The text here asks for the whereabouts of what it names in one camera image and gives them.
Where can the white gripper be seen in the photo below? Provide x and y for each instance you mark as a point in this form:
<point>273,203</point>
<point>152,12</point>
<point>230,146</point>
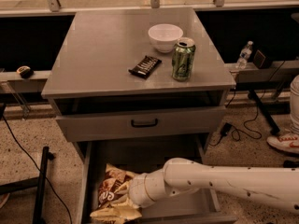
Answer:
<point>136,188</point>

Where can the brown chip bag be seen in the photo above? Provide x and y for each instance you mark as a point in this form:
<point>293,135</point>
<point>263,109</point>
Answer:
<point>114,203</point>

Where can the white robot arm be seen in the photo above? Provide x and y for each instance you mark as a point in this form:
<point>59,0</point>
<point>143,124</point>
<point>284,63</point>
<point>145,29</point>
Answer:
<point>276,187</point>

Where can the open lower drawer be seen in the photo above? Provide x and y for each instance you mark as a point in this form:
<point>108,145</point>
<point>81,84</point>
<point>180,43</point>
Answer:
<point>145,155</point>

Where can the closed upper drawer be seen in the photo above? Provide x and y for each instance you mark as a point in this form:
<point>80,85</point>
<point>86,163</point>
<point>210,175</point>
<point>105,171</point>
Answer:
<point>146,123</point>

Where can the grey metal drawer cabinet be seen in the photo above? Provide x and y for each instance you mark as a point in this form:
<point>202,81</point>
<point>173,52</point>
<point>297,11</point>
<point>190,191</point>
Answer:
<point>91,72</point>

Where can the black metal stand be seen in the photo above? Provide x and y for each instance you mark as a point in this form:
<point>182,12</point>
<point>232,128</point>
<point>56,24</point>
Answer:
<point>38,182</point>

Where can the dark chocolate bar wrapper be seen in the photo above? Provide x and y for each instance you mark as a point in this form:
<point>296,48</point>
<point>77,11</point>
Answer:
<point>145,68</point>

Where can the green soda can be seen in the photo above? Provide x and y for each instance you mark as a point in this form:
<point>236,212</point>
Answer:
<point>182,59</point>

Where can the white red sneaker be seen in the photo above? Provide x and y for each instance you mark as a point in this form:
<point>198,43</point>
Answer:
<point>288,142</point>

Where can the white ceramic bowl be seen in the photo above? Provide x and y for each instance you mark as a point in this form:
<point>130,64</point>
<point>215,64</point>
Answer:
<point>163,37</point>

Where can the small round black device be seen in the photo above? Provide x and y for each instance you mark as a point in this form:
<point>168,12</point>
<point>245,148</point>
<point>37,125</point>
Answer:
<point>25,71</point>

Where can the clear plastic water bottle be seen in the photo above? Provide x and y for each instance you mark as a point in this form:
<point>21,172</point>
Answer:
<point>244,56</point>

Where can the small dark speaker box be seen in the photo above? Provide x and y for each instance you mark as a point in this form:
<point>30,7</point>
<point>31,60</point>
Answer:
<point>262,59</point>

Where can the person trouser leg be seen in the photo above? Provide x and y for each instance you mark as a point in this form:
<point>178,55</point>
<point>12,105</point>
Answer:
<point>294,105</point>

